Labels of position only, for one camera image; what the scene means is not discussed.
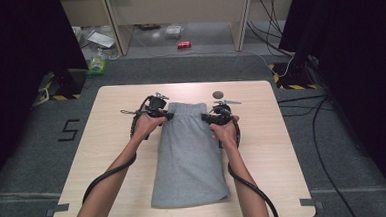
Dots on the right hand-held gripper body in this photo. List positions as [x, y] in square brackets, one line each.
[222, 115]

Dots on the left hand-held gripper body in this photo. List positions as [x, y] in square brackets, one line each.
[155, 103]

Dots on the grey shorts with white piping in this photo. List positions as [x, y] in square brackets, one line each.
[187, 155]

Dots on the person's right hand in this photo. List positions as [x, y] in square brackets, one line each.
[227, 133]

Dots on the person's left hand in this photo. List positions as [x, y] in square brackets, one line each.
[145, 126]

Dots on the dark round disc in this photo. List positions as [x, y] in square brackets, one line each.
[217, 94]

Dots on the red drink can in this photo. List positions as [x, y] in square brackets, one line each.
[184, 44]

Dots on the green refill pouch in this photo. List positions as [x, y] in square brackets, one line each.
[97, 65]

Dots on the clear plastic container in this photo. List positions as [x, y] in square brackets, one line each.
[173, 31]

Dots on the white flat box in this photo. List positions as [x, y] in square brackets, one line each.
[101, 39]

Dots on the black stand with striped base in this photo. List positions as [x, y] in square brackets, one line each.
[296, 73]
[67, 83]

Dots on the black curtain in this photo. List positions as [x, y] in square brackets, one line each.
[362, 63]
[18, 64]

